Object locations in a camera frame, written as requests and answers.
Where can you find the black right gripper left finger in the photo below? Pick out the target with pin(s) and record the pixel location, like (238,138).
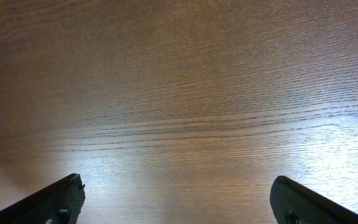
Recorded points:
(60,202)

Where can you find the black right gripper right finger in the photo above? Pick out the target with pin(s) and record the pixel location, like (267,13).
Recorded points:
(293,203)

